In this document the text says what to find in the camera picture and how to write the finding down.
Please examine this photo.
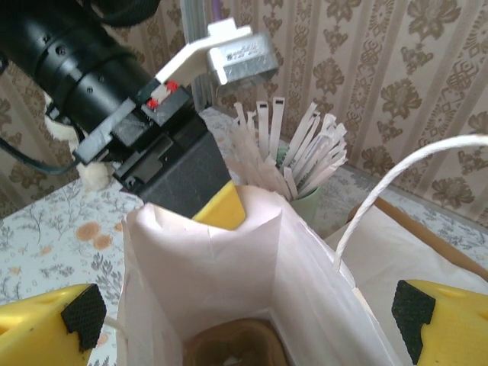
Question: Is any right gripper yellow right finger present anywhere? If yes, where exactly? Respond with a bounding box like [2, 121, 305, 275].
[391, 279, 488, 366]

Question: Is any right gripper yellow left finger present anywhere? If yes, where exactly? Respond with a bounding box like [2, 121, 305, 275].
[0, 283, 108, 366]

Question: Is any red white strawberry paper bag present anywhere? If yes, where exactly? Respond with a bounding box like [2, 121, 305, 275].
[104, 133, 488, 366]

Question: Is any brown pulp cup carrier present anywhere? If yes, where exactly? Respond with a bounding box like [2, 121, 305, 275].
[182, 317, 293, 366]

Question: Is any light green straw holder cup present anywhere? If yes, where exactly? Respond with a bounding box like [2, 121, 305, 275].
[274, 144, 326, 239]

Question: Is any brown cardboard napkin box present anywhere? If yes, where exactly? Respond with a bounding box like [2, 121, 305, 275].
[345, 196, 488, 281]

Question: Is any thin black camera cable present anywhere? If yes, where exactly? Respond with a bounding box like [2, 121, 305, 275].
[0, 135, 83, 177]

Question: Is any aluminium frame post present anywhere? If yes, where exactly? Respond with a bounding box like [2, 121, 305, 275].
[181, 0, 217, 111]

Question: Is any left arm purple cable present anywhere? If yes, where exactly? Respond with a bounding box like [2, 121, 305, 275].
[208, 0, 230, 18]

